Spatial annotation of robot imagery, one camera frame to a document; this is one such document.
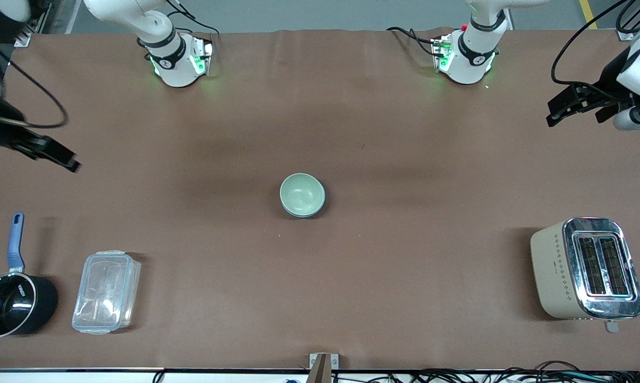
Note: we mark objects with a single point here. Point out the beige chrome toaster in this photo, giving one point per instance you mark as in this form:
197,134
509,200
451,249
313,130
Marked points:
554,266

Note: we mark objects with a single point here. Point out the aluminium frame profile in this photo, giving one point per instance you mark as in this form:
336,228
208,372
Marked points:
625,36
25,37

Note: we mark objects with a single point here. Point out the blue bowl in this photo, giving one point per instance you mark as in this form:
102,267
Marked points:
293,215

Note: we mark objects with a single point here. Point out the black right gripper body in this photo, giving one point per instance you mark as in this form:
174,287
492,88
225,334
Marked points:
0,129

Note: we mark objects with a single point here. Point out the metal bracket with wooden bar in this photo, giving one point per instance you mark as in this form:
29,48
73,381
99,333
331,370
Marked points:
320,369

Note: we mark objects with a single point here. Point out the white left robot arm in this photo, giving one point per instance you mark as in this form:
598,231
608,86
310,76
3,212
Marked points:
471,50

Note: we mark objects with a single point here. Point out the clear plastic lidded container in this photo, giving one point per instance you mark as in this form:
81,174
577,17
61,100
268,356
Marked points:
107,292

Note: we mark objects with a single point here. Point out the brown table cloth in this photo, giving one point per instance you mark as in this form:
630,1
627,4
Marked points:
320,292

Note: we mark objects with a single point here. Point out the glass lid with blue knob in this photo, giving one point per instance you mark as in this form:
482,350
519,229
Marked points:
11,306

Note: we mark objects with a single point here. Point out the green bowl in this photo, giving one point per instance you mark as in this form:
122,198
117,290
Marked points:
301,194

